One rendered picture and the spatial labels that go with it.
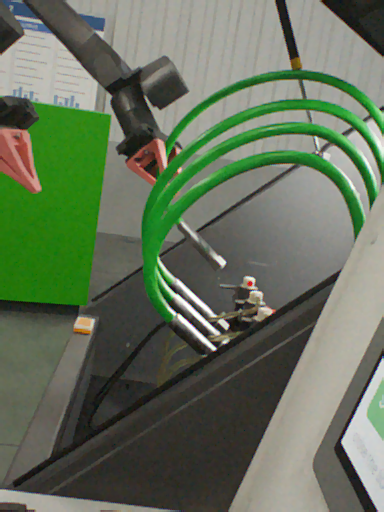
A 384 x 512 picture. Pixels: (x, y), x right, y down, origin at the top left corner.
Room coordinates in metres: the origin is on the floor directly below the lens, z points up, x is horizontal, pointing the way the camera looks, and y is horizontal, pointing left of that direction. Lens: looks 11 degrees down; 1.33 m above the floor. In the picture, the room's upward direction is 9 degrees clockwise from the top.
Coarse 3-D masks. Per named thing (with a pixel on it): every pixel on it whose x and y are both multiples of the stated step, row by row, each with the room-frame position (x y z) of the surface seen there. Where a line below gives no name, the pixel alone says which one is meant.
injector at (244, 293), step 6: (246, 288) 0.92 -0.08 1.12; (240, 294) 0.93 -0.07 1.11; (246, 294) 0.92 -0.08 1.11; (234, 306) 0.93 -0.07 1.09; (240, 306) 0.92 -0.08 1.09; (222, 312) 0.94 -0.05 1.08; (228, 318) 0.93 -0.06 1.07; (234, 318) 0.93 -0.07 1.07; (228, 324) 0.93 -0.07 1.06; (234, 324) 0.93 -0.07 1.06; (240, 324) 0.92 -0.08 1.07; (234, 330) 0.93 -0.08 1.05
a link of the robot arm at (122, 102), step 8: (136, 80) 1.14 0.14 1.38; (128, 88) 1.14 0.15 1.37; (136, 88) 1.15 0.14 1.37; (144, 88) 1.13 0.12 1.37; (112, 96) 1.14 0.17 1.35; (120, 96) 1.13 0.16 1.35; (128, 96) 1.13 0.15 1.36; (136, 96) 1.13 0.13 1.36; (112, 104) 1.14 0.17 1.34; (120, 104) 1.12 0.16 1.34; (128, 104) 1.12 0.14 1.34; (136, 104) 1.12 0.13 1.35; (144, 104) 1.13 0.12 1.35; (152, 104) 1.13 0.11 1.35; (120, 112) 1.12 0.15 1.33; (120, 120) 1.12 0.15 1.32
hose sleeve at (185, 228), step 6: (180, 222) 1.05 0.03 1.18; (186, 222) 1.05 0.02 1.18; (180, 228) 1.04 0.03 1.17; (186, 228) 1.04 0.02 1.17; (192, 228) 1.04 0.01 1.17; (186, 234) 1.04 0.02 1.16; (192, 234) 1.04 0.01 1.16; (192, 240) 1.04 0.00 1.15; (198, 240) 1.03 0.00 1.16; (198, 246) 1.03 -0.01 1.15; (204, 246) 1.03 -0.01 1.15; (204, 252) 1.03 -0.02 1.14; (210, 252) 1.03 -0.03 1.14; (204, 258) 1.03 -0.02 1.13; (210, 258) 1.03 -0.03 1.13; (216, 258) 1.03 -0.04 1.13
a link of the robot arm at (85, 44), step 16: (32, 0) 1.24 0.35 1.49; (48, 0) 1.23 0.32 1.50; (64, 0) 1.24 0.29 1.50; (48, 16) 1.22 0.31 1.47; (64, 16) 1.21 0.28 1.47; (80, 16) 1.22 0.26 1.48; (64, 32) 1.20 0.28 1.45; (80, 32) 1.19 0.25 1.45; (96, 32) 1.19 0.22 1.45; (80, 48) 1.17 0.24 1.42; (96, 48) 1.16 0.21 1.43; (96, 80) 1.15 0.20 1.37
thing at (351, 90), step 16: (240, 80) 1.03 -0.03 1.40; (256, 80) 1.02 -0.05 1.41; (272, 80) 1.02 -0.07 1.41; (320, 80) 0.99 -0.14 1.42; (336, 80) 0.98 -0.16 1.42; (208, 96) 1.04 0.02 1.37; (224, 96) 1.04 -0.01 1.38; (352, 96) 0.98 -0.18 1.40; (192, 112) 1.05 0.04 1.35; (176, 128) 1.06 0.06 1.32; (176, 224) 1.05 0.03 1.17
